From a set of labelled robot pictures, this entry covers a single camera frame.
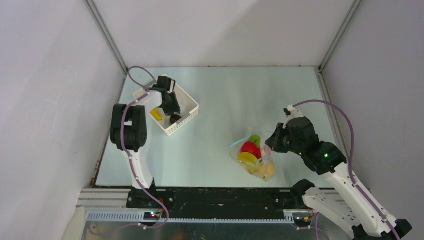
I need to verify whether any green star fruit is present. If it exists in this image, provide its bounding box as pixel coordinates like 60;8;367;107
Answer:
248;134;261;148

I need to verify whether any clear zip bag blue zipper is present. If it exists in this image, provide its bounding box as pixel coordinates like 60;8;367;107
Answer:
229;126;276;182

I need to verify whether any red round fruit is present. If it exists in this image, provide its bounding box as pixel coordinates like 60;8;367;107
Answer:
240;141;258;157

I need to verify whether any yellow green fruit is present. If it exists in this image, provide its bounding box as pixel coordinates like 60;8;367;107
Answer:
237;152;258;167

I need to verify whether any dark purple fruit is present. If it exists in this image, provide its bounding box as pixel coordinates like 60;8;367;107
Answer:
169;114;182;125

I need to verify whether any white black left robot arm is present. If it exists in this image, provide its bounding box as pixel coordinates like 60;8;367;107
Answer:
110;76;182;208

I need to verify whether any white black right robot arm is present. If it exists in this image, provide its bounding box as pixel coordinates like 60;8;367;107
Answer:
265;117;412;240

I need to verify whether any yellow banana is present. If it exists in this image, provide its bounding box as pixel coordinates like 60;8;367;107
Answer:
150;108;163;122

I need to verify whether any white perforated plastic basket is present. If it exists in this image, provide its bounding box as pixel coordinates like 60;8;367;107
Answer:
126;75;200;136

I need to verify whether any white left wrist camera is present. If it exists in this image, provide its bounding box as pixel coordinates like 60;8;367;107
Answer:
169;79;176;93

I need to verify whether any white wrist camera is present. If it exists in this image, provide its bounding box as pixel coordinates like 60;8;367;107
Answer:
169;79;176;93
283;104;304;129

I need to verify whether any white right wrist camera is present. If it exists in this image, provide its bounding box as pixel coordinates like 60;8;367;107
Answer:
283;104;304;129

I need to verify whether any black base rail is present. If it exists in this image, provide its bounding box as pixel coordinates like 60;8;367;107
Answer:
126;186;308;221

